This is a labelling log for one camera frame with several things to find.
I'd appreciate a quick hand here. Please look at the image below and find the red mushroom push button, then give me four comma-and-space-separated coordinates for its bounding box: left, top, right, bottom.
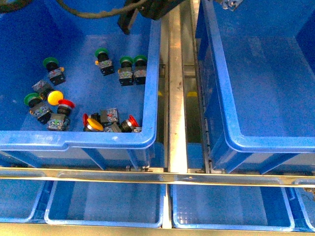
47, 99, 75, 131

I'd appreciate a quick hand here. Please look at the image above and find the yellow mushroom push button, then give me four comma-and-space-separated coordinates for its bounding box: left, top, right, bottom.
32, 80, 64, 106

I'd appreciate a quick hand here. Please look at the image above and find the blue bin with buttons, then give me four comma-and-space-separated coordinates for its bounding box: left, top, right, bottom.
0, 0, 161, 169

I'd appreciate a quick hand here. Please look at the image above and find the lower blue bin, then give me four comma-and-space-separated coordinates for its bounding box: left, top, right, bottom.
0, 179, 52, 223
171, 185, 295, 232
44, 181, 165, 228

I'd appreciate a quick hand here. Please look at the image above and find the empty blue middle bin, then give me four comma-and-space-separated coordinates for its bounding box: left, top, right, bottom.
195, 0, 315, 174

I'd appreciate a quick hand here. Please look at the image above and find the green mushroom push button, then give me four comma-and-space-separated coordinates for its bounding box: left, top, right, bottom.
24, 93, 53, 124

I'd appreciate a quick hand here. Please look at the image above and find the metal roller rack frame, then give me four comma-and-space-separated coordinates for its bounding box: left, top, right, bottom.
0, 0, 315, 236

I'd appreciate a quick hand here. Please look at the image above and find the black cable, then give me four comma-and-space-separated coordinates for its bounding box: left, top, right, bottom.
0, 0, 151, 35

